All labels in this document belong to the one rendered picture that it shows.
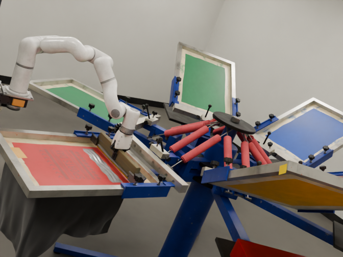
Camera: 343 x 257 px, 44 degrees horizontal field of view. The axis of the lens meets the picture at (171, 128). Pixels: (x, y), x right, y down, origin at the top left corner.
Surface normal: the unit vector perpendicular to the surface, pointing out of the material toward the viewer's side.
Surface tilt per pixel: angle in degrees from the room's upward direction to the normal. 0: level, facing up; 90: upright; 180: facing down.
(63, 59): 90
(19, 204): 92
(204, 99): 32
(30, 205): 91
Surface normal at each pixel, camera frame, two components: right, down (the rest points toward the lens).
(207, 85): 0.38, -0.56
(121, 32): 0.58, 0.46
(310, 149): -0.07, -0.80
